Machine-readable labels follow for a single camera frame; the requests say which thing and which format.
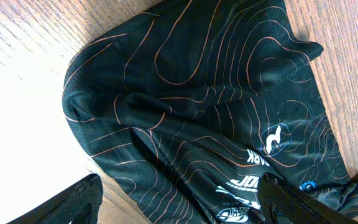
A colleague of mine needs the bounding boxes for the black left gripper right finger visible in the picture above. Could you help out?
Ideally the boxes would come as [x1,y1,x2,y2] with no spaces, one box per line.
[258,172,358,224]

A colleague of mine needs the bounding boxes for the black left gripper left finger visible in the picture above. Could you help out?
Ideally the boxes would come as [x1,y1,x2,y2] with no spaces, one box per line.
[9,174,103,224]

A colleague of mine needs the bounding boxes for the black printed cycling jersey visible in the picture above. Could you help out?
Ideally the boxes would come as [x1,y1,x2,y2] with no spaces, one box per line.
[62,0,358,223]

